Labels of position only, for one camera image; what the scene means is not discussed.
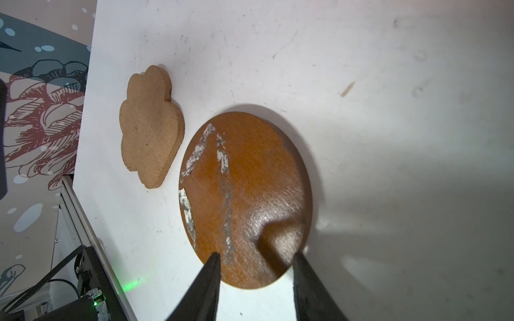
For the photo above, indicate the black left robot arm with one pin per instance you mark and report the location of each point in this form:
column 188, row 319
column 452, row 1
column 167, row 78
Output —
column 76, row 288

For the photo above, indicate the glossy brown round coaster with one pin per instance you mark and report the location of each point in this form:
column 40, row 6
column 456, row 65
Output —
column 245, row 193

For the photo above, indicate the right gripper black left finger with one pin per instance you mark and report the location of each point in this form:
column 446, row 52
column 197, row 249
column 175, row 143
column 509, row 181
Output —
column 200, row 302

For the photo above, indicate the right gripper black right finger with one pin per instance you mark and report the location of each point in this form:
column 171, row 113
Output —
column 311, row 299

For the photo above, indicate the cork flower shaped coaster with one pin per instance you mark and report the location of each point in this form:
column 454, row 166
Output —
column 152, row 126

